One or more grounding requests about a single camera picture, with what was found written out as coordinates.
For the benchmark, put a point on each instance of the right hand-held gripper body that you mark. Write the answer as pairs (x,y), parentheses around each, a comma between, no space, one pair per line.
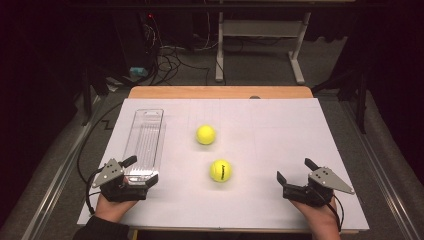
(311,195)

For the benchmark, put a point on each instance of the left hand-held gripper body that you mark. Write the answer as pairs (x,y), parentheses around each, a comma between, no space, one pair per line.
(115,191)

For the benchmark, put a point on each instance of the clear plastic ball container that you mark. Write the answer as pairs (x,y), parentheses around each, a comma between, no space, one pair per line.
(146,140)

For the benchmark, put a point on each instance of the yellow tennis ball black print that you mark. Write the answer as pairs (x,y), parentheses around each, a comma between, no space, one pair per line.
(220,170)

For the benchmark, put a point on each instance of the plain yellow tennis ball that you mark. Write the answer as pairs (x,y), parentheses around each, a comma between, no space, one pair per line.
(205,134)

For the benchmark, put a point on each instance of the person's left hand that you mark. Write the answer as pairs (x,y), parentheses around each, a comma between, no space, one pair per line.
(111,210)

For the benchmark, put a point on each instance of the person's right hand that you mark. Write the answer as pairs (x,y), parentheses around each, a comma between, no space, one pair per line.
(321,221)

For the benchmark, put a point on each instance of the white table cover sheet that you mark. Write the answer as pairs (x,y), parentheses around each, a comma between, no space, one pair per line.
(260,140)

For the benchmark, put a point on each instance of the black metal stand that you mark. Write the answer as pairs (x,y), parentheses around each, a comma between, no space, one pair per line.
(360,100)
(88,96)

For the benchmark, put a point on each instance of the small teal box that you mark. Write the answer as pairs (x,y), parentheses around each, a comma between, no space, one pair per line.
(138,71)

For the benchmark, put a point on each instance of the black computer tower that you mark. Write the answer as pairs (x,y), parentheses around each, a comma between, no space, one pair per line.
(133,36)

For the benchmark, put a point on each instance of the aluminium floor rail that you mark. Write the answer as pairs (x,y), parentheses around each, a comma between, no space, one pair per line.
(63,166)
(383,170)

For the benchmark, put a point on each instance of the white metal desk frame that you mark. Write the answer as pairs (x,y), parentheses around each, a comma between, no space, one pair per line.
(260,28)

